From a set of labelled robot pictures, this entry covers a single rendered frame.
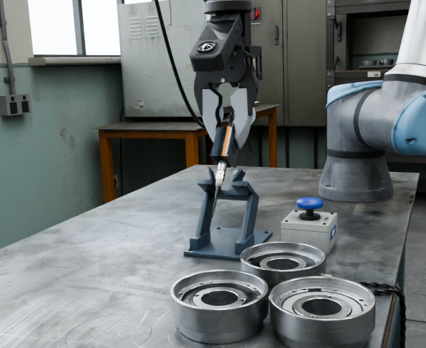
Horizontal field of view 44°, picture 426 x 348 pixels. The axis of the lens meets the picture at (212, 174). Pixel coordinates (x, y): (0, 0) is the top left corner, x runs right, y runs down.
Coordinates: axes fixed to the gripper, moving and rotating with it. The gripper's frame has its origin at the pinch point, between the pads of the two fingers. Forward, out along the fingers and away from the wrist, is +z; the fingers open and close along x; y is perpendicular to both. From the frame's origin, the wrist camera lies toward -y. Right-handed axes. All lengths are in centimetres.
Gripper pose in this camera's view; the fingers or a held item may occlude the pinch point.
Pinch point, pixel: (226, 141)
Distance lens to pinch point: 80.3
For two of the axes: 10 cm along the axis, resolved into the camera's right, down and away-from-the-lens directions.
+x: -9.2, -0.4, 3.8
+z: 0.4, 9.8, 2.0
